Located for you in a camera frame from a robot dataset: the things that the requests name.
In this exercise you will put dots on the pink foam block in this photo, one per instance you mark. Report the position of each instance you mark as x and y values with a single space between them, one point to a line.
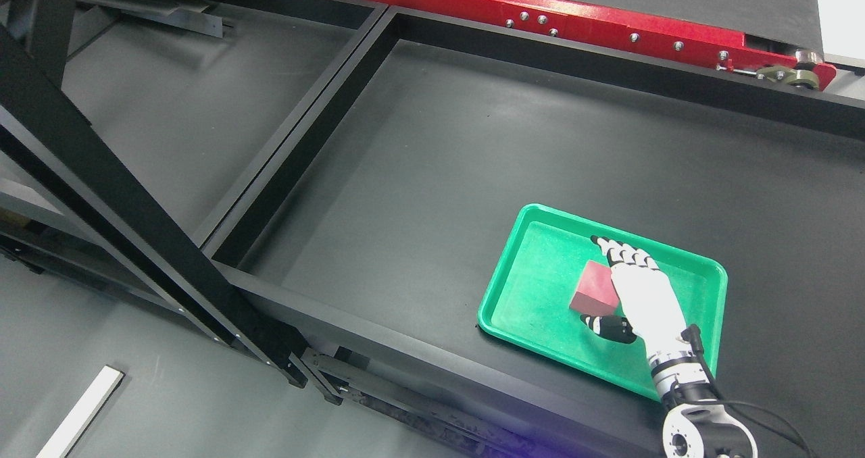
594 292

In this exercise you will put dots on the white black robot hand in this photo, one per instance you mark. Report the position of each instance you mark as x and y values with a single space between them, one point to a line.
651 310

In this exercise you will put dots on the red conveyor frame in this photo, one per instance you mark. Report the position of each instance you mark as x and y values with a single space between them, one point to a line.
696 44

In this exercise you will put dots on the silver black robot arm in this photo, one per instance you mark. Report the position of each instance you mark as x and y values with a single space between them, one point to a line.
697 423

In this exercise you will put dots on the white desk with leg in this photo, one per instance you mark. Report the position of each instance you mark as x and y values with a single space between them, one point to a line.
81 415

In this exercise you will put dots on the black metal middle shelf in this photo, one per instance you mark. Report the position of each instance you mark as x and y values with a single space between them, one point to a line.
282 237

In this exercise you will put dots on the green plastic tray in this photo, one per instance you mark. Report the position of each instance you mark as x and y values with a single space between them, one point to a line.
527 302

